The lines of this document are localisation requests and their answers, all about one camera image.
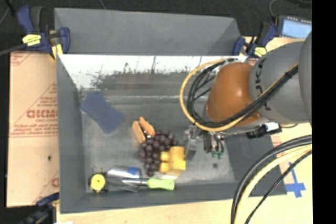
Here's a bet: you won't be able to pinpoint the yellow toy block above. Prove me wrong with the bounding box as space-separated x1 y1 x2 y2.
159 146 187 177

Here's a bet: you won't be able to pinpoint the blue sponge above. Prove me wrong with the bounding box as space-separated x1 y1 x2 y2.
79 91 126 135

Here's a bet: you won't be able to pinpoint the green handled screwdriver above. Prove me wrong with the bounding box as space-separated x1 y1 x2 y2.
121 177 176 191

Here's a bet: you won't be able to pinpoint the grey metal bin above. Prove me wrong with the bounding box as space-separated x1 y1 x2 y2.
54 7 287 214

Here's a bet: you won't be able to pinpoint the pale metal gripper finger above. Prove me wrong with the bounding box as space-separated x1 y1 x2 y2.
183 138 198 162
187 125 203 141

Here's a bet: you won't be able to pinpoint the yellow and black tape measure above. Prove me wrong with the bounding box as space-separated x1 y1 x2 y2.
89 166 108 194

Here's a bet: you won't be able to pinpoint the purple toy grapes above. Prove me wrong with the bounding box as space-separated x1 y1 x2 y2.
138 130 179 177

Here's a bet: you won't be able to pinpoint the toy hot dog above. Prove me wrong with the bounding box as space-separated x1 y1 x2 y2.
131 116 156 144

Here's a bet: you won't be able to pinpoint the black cylinder on white bracket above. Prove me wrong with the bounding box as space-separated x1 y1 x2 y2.
246 122 282 140

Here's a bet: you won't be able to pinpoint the brown cardboard board red print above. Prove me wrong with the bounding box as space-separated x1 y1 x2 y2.
5 50 60 208

